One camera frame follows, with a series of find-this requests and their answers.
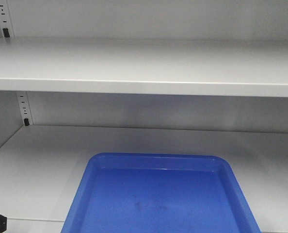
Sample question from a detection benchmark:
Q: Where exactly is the blue plastic tray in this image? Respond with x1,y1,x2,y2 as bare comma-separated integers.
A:
62,153,260,233

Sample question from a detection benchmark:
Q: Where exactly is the grey cabinet shelf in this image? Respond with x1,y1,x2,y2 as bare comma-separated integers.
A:
0,37,288,98
0,126,288,233

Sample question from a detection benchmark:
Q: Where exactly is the lower grey cabinet shelf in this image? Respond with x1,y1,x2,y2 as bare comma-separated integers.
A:
0,126,288,233

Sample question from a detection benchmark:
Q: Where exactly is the upper grey cabinet shelf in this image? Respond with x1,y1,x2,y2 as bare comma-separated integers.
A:
0,37,288,98

